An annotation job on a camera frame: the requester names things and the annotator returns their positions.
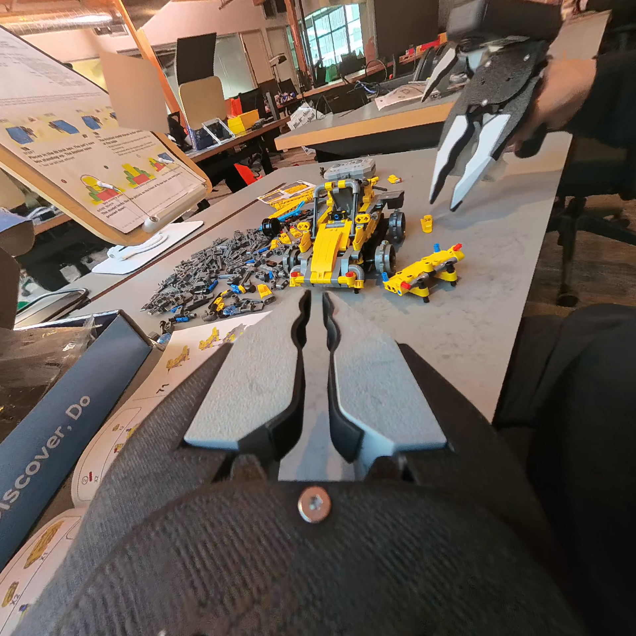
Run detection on person's dark clothed body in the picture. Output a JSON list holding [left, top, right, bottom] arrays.
[[491, 302, 636, 636]]

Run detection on yellow storage bin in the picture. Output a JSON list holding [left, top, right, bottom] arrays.
[[227, 110, 260, 136]]

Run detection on yellow toy brick car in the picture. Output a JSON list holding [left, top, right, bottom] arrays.
[[287, 176, 406, 292]]

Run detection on black mesh office chair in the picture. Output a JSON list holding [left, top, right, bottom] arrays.
[[546, 138, 636, 310]]

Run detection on person's right hand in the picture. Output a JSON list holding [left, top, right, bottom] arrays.
[[507, 59, 598, 152]]

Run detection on cluster of yellow beams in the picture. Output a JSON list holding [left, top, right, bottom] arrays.
[[268, 195, 317, 219]]

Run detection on brick instruction booklet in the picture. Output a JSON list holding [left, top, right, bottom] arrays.
[[0, 310, 275, 636]]

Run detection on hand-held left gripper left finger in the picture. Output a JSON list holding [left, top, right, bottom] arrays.
[[183, 289, 313, 463]]

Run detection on yellow brick subassembly blue pins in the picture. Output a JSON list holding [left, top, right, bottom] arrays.
[[383, 242, 466, 298]]

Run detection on wooden board with printed sheet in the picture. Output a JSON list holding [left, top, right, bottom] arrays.
[[0, 25, 213, 247]]

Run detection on silver air duct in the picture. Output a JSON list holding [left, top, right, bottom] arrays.
[[0, 6, 126, 36]]

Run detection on yellow sticker sheet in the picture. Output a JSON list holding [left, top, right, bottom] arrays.
[[257, 180, 317, 205]]

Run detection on grey desk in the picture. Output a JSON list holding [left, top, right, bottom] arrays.
[[15, 132, 573, 480]]

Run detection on person's right forearm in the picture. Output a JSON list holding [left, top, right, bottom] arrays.
[[564, 0, 636, 150]]

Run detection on red black printed bag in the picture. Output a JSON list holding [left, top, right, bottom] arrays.
[[234, 162, 270, 186]]

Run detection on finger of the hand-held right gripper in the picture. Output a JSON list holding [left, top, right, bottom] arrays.
[[428, 113, 474, 206], [449, 113, 513, 212]]

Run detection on dark blue cardboard box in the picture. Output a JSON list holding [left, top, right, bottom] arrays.
[[0, 209, 153, 568]]

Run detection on plywood panel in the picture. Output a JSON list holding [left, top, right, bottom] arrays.
[[178, 76, 229, 131]]

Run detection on white paper sheet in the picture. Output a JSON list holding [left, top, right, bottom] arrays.
[[374, 83, 449, 111]]

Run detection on long grey table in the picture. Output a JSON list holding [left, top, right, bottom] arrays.
[[274, 94, 461, 153]]

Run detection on grey brick battery box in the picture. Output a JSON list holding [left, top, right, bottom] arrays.
[[323, 159, 379, 181]]

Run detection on black flat panel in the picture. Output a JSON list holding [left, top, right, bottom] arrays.
[[174, 32, 218, 86]]

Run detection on window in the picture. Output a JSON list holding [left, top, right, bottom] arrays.
[[302, 3, 364, 71]]

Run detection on clear plastic bag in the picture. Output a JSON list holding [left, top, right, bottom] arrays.
[[0, 318, 96, 429]]

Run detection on pile of dark small bricks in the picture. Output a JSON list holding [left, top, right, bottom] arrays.
[[140, 226, 300, 335]]

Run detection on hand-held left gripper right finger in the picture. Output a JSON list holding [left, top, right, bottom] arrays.
[[322, 291, 449, 465]]

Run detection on printed paper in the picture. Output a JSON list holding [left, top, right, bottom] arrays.
[[290, 102, 325, 131]]

